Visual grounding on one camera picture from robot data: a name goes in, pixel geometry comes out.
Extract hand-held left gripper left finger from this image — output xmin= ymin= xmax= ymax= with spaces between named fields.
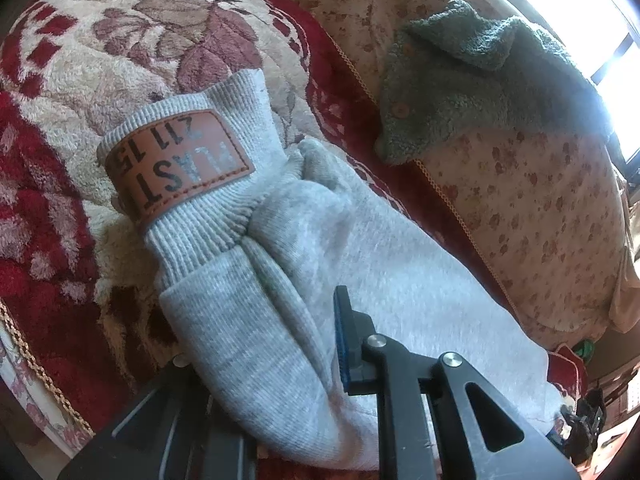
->
xmin=57 ymin=360 xmax=258 ymax=480

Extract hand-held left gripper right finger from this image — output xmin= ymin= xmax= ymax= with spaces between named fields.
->
xmin=333 ymin=285 xmax=581 ymax=480

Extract grey pants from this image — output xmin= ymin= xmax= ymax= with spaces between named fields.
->
xmin=96 ymin=69 xmax=563 ymax=472

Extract beige floral sofa cushion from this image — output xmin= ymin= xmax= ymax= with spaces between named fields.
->
xmin=255 ymin=0 xmax=640 ymax=351

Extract black metal stand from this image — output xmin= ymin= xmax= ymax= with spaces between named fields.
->
xmin=560 ymin=387 xmax=608 ymax=466

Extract grey-green fleece garment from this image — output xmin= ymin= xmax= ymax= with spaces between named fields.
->
xmin=375 ymin=0 xmax=613 ymax=166

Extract window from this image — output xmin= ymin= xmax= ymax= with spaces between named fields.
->
xmin=480 ymin=0 xmax=640 ymax=171

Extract red floral plush blanket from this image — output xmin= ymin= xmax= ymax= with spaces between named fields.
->
xmin=0 ymin=0 xmax=588 ymax=480

